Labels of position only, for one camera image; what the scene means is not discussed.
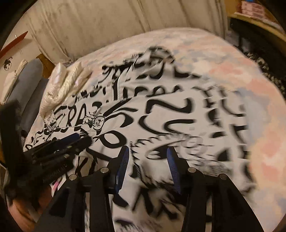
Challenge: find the folded cream shiny garment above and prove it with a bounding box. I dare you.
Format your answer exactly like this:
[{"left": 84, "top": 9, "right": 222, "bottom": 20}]
[{"left": 40, "top": 61, "right": 93, "bottom": 115}]

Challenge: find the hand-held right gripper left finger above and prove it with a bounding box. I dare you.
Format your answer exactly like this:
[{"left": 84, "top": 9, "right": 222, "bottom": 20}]
[{"left": 33, "top": 146, "right": 130, "bottom": 232}]

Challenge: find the wooden shelf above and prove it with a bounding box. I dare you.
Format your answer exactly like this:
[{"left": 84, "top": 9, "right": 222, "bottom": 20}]
[{"left": 227, "top": 0, "right": 286, "bottom": 44}]

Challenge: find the black and white patterned cloth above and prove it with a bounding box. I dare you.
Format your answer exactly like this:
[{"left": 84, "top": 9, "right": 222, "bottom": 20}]
[{"left": 243, "top": 51, "right": 286, "bottom": 95}]

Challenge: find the wooden headboard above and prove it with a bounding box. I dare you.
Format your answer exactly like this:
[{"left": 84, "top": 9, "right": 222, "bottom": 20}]
[{"left": 35, "top": 54, "right": 57, "bottom": 79}]

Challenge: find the beige curtain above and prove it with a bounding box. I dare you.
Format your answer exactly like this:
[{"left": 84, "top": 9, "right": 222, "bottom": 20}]
[{"left": 27, "top": 0, "right": 235, "bottom": 65}]

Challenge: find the red and white wall poster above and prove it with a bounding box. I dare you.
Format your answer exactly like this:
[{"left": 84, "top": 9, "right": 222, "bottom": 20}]
[{"left": 0, "top": 31, "right": 30, "bottom": 72}]

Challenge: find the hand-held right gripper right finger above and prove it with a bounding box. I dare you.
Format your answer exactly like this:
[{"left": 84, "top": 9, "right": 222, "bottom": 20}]
[{"left": 166, "top": 146, "right": 265, "bottom": 232}]

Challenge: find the pink box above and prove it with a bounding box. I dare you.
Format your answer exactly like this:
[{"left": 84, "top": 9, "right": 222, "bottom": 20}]
[{"left": 240, "top": 0, "right": 269, "bottom": 17}]

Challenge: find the grey-blue pillow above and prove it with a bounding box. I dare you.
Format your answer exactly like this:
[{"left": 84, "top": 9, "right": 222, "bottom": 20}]
[
  {"left": 18, "top": 59, "right": 44, "bottom": 112},
  {"left": 23, "top": 79, "right": 49, "bottom": 134}
]

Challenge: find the white pillow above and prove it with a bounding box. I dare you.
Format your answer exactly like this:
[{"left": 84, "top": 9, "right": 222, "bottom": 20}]
[{"left": 0, "top": 59, "right": 29, "bottom": 106}]

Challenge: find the white black-printed large garment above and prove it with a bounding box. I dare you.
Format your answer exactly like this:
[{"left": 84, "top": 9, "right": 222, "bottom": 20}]
[{"left": 23, "top": 46, "right": 255, "bottom": 232}]

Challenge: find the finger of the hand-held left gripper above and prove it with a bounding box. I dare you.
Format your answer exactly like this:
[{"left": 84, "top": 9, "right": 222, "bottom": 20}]
[
  {"left": 31, "top": 136, "right": 93, "bottom": 181},
  {"left": 24, "top": 133, "right": 80, "bottom": 157}
]

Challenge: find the pastel patterned bedspread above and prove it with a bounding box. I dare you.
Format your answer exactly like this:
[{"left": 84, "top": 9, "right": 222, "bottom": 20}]
[{"left": 22, "top": 28, "right": 286, "bottom": 226}]

